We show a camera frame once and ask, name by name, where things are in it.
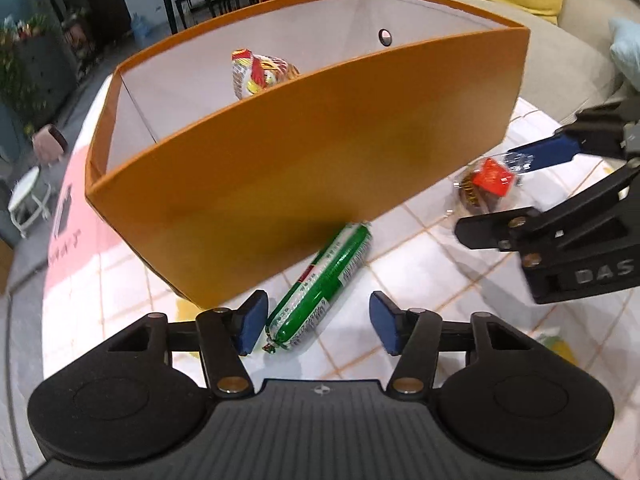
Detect orange cardboard box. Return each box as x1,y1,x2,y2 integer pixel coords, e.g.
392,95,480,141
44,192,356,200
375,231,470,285
84,0,531,311

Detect white round stool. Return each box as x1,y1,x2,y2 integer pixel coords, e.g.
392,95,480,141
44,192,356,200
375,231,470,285
7,165,53,238

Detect beige sofa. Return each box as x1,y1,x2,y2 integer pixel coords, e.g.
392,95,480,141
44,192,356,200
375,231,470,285
282,0,640,126

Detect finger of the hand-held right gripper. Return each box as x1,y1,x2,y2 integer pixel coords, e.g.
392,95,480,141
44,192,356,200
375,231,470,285
500,102,640,172
454,160,640,267

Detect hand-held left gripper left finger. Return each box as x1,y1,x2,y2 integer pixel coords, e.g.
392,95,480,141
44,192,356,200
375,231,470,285
107,290,271,397

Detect dark grey cabinet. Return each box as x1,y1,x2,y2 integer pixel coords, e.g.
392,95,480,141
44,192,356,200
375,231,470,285
0,25,78,116

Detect light blue cushion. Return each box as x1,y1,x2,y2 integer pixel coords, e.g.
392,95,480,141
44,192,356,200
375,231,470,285
607,16,640,93

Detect checked printed tablecloth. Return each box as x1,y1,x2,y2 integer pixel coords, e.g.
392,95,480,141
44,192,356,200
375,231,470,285
42,72,640,480

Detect green sausage stick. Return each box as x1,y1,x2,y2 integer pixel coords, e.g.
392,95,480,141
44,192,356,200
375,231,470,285
263,221,373,356

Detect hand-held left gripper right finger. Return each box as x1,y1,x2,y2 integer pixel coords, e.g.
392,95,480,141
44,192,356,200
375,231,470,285
369,290,540,396

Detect yellow red stick snack bag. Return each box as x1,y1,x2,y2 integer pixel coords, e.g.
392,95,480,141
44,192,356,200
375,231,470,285
231,48,301,101

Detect trailing green plant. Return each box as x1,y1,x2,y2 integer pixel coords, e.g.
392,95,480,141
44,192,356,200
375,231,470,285
0,15,51,111

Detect red label dark snack packet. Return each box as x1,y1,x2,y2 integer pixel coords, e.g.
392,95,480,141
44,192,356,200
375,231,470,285
452,156,526,216

